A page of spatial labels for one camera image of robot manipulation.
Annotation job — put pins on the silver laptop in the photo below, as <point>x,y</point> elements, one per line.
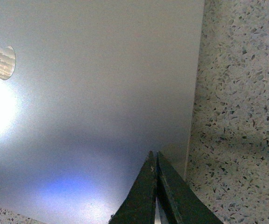
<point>97,85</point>

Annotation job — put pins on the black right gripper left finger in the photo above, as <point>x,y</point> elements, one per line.
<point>140,204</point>

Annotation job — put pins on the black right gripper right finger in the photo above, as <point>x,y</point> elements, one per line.
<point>177,202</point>

